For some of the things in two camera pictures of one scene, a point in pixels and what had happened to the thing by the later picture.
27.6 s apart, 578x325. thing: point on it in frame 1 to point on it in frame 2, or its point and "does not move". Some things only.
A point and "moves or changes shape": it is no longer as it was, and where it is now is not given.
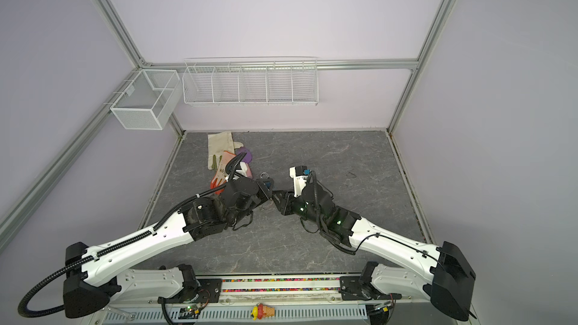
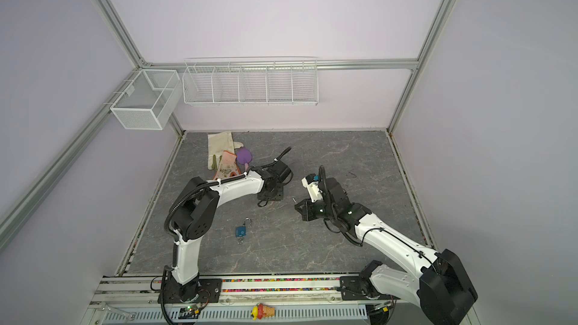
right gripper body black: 290,205 to 314,210
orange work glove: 221,174 does not move
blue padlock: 266,184 moves or changes shape
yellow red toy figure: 261,311 does not move
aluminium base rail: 286,291 does not move
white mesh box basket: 148,100 does not move
